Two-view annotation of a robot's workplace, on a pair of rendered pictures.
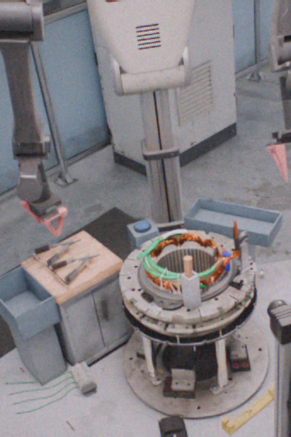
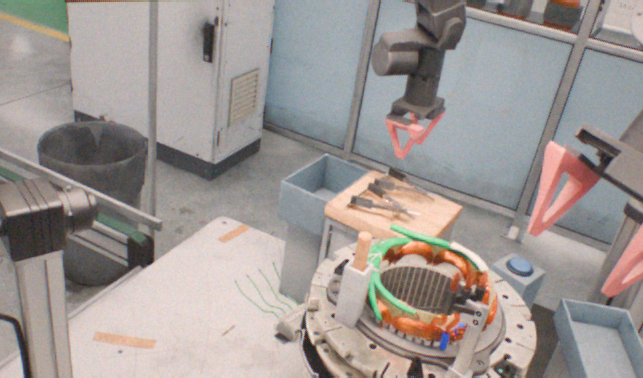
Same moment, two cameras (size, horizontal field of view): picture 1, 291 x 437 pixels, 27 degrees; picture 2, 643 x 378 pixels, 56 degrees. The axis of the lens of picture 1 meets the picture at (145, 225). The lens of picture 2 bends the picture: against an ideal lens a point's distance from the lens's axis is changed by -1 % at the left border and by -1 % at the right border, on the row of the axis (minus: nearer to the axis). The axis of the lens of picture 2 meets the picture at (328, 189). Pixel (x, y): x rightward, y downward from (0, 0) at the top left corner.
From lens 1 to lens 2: 0.93 m
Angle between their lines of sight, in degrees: 50
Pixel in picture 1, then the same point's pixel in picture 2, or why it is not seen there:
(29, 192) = (379, 60)
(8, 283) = (346, 176)
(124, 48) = not seen: outside the picture
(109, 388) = (294, 356)
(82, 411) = (251, 336)
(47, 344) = (304, 254)
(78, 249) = (422, 207)
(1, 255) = (554, 290)
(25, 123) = not seen: outside the picture
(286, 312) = (31, 190)
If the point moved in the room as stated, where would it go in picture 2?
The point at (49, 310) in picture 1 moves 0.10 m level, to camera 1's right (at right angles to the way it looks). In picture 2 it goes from (316, 211) to (339, 241)
